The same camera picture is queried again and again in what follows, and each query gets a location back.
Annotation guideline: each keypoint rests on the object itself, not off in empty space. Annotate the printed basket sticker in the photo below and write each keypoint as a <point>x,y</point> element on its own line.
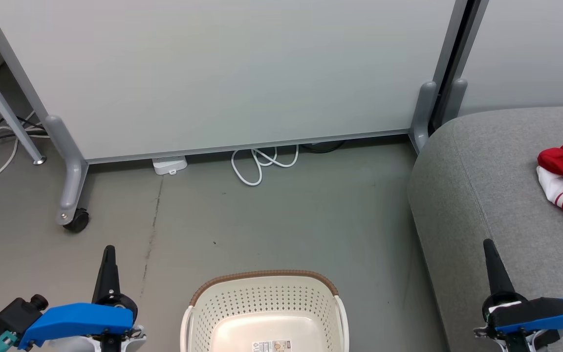
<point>271,346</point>

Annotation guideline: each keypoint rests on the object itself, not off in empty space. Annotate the cream perforated laundry basket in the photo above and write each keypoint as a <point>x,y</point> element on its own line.
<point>262,303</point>

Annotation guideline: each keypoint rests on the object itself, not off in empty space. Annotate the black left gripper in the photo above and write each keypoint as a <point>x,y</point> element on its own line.
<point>115,298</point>

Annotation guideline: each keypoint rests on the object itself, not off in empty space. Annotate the wide white partition panel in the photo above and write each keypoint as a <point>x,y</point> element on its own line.
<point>223,68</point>

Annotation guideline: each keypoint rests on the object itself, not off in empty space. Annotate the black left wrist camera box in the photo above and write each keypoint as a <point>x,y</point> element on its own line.
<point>15,315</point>

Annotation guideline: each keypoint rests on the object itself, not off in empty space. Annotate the grey fabric sofa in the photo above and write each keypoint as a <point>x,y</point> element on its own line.
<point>496,205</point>

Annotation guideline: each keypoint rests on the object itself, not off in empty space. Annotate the black caster wheel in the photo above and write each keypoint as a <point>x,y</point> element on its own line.
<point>78,221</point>

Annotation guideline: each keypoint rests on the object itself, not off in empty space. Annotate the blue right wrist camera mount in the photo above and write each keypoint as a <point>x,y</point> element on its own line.
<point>545,323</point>

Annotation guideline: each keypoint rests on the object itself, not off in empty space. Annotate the grey metal table leg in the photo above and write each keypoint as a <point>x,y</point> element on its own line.
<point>3,112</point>

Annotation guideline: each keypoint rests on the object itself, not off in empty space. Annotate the white power adapter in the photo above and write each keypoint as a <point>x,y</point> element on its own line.
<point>169,164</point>

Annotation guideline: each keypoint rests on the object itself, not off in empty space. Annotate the narrow white partition panel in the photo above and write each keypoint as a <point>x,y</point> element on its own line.
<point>530,49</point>

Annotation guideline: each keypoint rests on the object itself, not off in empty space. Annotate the grey partition foot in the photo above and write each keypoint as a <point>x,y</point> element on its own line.
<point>453,100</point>
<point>423,112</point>
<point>69,166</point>

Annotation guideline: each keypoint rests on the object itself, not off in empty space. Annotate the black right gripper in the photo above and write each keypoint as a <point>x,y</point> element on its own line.
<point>530,307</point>

